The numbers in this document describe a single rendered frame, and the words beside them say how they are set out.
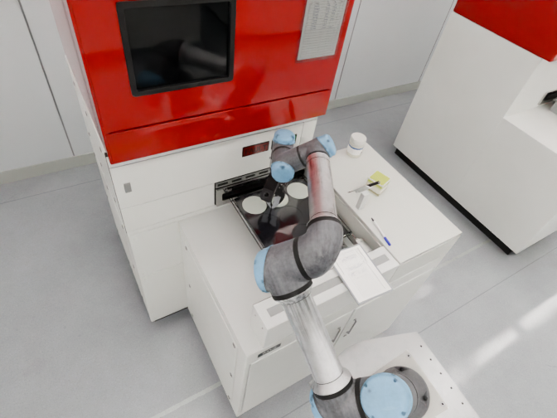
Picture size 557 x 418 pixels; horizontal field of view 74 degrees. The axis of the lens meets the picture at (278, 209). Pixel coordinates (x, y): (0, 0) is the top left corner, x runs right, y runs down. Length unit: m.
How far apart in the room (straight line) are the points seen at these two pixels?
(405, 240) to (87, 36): 1.20
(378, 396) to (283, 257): 0.42
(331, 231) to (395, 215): 0.67
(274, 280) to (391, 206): 0.78
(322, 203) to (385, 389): 0.49
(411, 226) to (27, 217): 2.37
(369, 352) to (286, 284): 0.52
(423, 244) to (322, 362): 0.68
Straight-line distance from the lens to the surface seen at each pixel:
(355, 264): 1.35
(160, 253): 1.71
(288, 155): 1.22
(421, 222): 1.61
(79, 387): 2.22
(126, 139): 1.19
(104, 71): 1.08
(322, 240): 0.93
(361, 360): 1.36
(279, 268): 0.95
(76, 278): 2.52
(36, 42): 2.71
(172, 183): 1.43
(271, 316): 1.20
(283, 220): 1.50
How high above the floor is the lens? 2.02
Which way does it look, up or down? 47 degrees down
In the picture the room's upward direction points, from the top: 11 degrees clockwise
